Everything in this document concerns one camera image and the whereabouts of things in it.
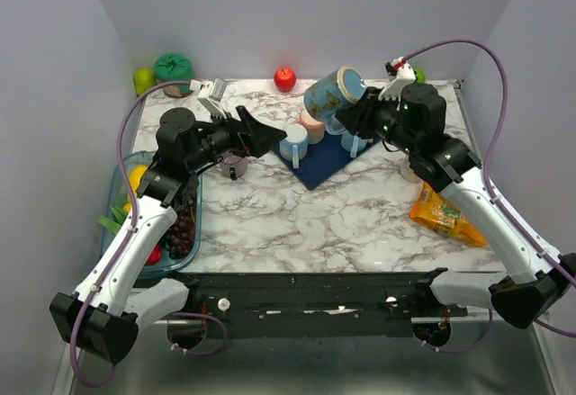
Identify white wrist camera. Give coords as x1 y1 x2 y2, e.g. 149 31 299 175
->
378 57 418 101
189 77 229 119

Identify red toy dragon fruit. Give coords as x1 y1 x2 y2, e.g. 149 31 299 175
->
145 244 162 266

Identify orange snack bag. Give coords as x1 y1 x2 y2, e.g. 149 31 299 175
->
409 183 488 247

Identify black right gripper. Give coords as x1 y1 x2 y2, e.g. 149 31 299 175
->
334 85 419 156

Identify teal plastic fruit bin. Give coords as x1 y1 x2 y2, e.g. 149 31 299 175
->
98 167 203 281

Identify red toy apple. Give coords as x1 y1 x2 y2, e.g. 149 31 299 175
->
274 67 297 93

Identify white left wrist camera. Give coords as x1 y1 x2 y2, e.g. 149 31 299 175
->
189 77 229 119

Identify dark red toy grapes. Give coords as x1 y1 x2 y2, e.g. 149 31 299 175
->
160 209 196 260

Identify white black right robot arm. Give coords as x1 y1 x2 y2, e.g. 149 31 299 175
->
336 83 575 328

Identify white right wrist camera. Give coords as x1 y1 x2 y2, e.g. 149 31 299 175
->
378 57 418 101

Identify pink ceramic mug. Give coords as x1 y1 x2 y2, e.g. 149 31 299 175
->
297 109 325 144

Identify purple ceramic mug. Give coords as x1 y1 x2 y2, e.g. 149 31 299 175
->
220 153 248 181

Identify dark blue mat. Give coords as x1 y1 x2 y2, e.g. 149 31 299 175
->
273 132 381 191

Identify blue white gradient mug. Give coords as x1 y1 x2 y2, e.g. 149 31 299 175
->
279 123 309 169

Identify white pump bottle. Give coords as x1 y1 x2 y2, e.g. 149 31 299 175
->
400 158 421 184

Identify green toy pear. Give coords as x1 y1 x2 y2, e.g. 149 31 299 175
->
133 68 157 96

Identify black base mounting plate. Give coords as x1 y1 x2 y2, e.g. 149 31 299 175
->
180 272 467 338

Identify light blue faceted mug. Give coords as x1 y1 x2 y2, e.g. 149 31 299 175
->
340 131 368 158

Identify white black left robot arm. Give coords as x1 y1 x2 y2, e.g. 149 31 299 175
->
49 106 286 365

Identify blue butterfly mug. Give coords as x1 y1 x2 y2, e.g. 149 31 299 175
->
303 66 367 122

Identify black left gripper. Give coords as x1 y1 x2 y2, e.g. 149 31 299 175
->
185 104 287 172

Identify yellow toy mango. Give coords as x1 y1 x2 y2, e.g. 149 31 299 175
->
128 165 148 193

